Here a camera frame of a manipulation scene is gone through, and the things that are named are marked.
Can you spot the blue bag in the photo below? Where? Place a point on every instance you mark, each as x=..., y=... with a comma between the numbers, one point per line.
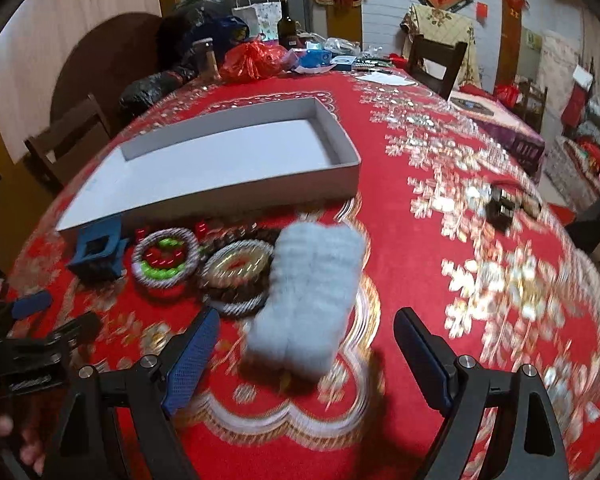
x=225, y=32

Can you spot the blue tissue packet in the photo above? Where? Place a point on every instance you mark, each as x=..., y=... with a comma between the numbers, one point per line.
x=313, y=58

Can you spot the red plastic bag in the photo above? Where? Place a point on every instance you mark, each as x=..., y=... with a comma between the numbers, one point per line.
x=253, y=61

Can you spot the white shallow cardboard tray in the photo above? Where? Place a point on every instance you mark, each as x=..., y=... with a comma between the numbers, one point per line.
x=244, y=158

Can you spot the dark wooden chair far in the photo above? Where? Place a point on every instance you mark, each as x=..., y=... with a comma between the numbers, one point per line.
x=449, y=58

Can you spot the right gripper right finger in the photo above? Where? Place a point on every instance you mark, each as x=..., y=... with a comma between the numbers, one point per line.
x=526, y=442

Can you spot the black plastic bag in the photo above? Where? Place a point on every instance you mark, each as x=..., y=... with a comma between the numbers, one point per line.
x=137, y=98

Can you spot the small dark hair clip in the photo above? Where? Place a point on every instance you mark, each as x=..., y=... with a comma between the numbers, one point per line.
x=506, y=198

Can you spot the white gift bag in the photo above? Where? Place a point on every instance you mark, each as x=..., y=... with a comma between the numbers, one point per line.
x=260, y=17

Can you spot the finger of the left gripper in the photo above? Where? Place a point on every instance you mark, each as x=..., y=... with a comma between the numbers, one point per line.
x=26, y=306
x=69, y=336

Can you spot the red floral tablecloth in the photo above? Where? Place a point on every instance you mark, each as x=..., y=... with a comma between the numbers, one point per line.
x=524, y=296

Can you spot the dark wine bottle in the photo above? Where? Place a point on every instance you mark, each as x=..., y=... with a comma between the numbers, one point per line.
x=286, y=28

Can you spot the glass jar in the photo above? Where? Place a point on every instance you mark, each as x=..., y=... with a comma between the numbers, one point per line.
x=205, y=60

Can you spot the blue hair claw clip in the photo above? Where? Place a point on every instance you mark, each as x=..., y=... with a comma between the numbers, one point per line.
x=100, y=248

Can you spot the person's left hand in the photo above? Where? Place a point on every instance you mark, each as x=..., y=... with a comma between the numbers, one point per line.
x=31, y=448

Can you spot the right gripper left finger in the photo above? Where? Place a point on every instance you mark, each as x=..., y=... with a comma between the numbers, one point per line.
x=87, y=445

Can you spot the fluffy light blue scrunchie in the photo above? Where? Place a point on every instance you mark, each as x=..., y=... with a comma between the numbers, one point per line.
x=313, y=282

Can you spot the wooden chair left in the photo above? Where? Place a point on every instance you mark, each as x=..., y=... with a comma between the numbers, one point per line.
x=60, y=151

